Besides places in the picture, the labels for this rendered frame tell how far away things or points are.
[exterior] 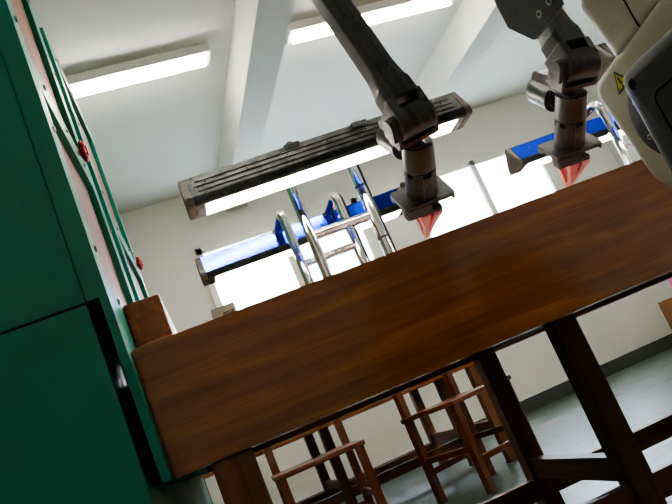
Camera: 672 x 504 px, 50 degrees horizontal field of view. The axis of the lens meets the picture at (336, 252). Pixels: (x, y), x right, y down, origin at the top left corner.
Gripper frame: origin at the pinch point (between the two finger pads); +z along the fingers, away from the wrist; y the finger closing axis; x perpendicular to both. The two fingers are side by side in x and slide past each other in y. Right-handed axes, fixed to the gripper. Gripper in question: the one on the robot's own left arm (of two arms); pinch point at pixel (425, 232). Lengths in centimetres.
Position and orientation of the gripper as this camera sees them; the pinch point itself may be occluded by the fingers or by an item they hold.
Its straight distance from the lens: 138.1
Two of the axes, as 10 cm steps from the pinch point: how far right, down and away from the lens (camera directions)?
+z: 1.5, 7.8, 6.1
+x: 3.8, 5.2, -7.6
